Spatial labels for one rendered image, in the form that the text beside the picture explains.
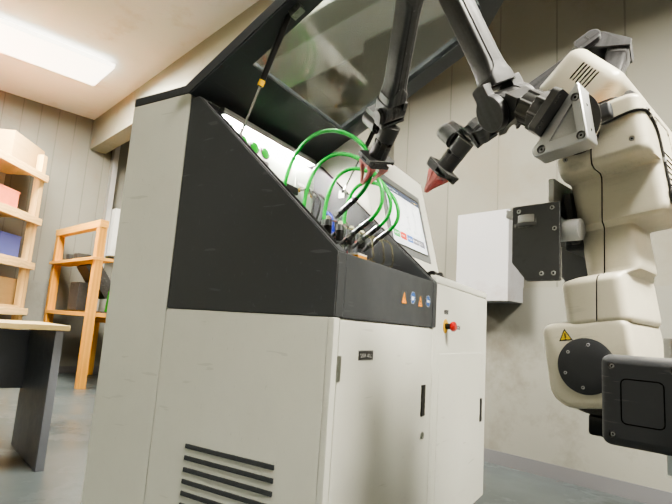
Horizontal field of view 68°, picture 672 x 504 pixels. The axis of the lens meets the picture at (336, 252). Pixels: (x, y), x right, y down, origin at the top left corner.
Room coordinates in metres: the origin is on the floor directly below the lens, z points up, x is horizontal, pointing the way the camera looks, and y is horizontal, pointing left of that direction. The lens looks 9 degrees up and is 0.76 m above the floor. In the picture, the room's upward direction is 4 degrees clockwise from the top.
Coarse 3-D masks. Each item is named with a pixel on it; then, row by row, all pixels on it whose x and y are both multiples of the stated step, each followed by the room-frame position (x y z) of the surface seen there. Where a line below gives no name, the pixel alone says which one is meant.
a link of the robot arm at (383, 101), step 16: (400, 0) 1.05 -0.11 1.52; (416, 0) 1.04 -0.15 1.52; (400, 16) 1.08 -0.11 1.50; (416, 16) 1.08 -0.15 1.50; (400, 32) 1.11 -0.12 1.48; (416, 32) 1.12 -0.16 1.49; (400, 48) 1.14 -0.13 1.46; (400, 64) 1.18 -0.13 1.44; (384, 80) 1.26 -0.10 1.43; (400, 80) 1.22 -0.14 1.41; (384, 96) 1.28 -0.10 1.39; (400, 96) 1.27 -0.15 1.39; (384, 112) 1.31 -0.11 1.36; (400, 112) 1.33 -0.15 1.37
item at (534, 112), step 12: (528, 96) 0.90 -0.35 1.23; (540, 96) 0.88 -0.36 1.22; (552, 96) 0.84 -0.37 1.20; (564, 96) 0.84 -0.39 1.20; (516, 108) 0.92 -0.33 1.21; (528, 108) 0.90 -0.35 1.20; (540, 108) 0.85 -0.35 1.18; (552, 108) 0.85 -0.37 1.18; (528, 120) 0.90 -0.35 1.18; (540, 120) 0.85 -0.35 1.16; (540, 132) 0.87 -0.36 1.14
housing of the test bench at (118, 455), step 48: (192, 96) 1.49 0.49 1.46; (144, 144) 1.59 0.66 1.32; (144, 192) 1.58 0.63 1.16; (144, 240) 1.56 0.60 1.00; (144, 288) 1.55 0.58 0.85; (144, 336) 1.53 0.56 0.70; (144, 384) 1.52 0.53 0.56; (96, 432) 1.62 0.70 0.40; (144, 432) 1.50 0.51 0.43; (96, 480) 1.60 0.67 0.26; (144, 480) 1.49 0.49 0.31
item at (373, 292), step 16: (352, 256) 1.25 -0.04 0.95; (352, 272) 1.25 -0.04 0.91; (368, 272) 1.32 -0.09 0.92; (384, 272) 1.41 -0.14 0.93; (400, 272) 1.50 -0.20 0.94; (352, 288) 1.25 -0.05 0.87; (368, 288) 1.33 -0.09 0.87; (384, 288) 1.41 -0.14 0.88; (400, 288) 1.51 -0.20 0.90; (416, 288) 1.62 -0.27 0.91; (432, 288) 1.74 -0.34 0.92; (352, 304) 1.26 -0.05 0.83; (368, 304) 1.33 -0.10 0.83; (384, 304) 1.42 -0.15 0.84; (400, 304) 1.51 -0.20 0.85; (416, 304) 1.62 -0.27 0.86; (368, 320) 1.34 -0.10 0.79; (384, 320) 1.42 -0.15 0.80; (400, 320) 1.52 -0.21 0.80; (416, 320) 1.63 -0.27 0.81
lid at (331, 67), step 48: (288, 0) 1.28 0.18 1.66; (336, 0) 1.36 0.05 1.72; (384, 0) 1.42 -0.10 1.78; (432, 0) 1.48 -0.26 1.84; (480, 0) 1.53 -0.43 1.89; (240, 48) 1.38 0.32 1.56; (288, 48) 1.46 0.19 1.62; (336, 48) 1.53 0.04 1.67; (384, 48) 1.61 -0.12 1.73; (432, 48) 1.69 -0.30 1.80; (240, 96) 1.55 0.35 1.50; (288, 96) 1.63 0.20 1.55; (336, 96) 1.75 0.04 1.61; (288, 144) 1.88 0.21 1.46; (336, 144) 2.00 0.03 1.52
